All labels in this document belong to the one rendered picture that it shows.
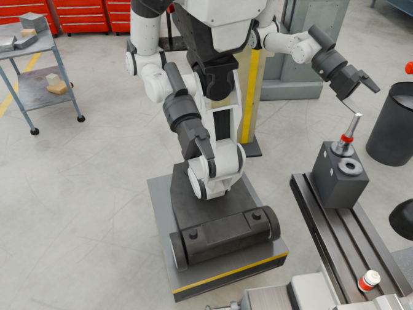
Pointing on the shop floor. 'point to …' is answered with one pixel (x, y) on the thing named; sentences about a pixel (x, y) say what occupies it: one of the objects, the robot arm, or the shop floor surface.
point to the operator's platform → (201, 286)
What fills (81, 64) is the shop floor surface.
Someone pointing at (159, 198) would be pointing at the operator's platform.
